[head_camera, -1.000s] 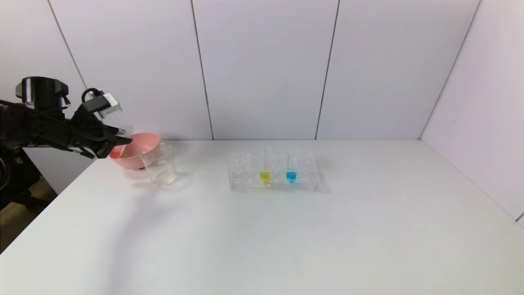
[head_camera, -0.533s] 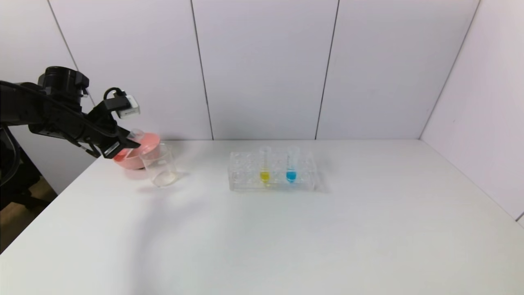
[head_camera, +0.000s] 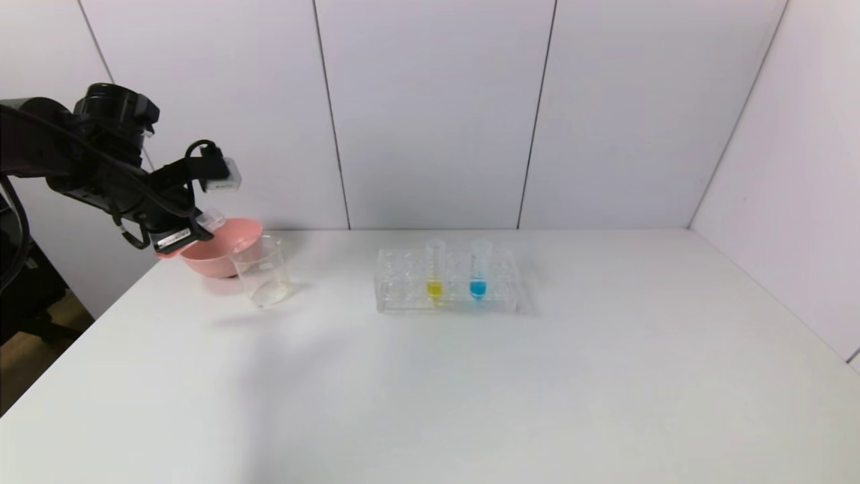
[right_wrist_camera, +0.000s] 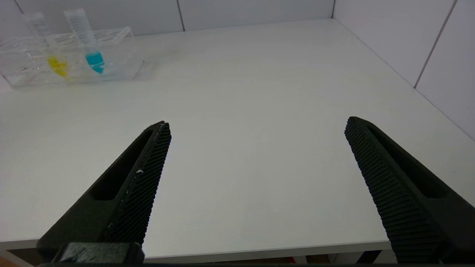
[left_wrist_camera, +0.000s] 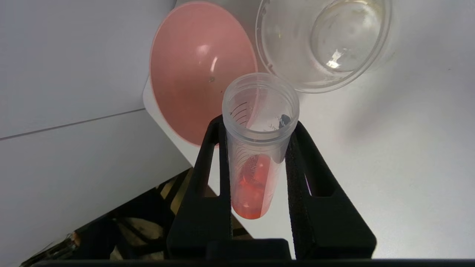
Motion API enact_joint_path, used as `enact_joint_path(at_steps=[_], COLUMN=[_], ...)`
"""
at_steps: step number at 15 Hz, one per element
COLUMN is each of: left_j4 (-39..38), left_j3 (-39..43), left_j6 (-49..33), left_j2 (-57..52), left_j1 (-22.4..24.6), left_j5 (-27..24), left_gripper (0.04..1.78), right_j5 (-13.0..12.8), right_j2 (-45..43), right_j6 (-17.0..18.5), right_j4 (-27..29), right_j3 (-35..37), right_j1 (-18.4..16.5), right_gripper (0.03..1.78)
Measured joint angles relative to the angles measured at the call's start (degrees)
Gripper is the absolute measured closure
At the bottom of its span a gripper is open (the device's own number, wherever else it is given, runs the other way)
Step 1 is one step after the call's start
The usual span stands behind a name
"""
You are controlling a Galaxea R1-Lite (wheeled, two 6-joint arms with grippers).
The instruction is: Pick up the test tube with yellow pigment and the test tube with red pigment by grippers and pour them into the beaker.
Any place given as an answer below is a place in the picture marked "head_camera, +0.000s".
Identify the test tube with yellow pigment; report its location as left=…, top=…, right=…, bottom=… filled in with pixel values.
left=425, top=239, right=447, bottom=304

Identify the test tube with red pigment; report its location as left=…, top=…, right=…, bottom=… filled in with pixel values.
left=156, top=210, right=227, bottom=260

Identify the clear acrylic test tube rack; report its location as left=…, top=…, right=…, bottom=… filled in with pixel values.
left=374, top=247, right=521, bottom=314

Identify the test tube with blue pigment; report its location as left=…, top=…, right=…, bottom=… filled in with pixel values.
left=469, top=239, right=492, bottom=302

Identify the clear glass beaker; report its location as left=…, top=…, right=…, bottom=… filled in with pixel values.
left=230, top=236, right=296, bottom=309

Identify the pink plastic bowl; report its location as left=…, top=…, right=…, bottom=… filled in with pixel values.
left=177, top=217, right=265, bottom=279

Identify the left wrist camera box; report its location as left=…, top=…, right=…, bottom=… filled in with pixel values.
left=202, top=157, right=242, bottom=194

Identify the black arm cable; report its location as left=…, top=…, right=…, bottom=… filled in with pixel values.
left=0, top=101, right=224, bottom=291

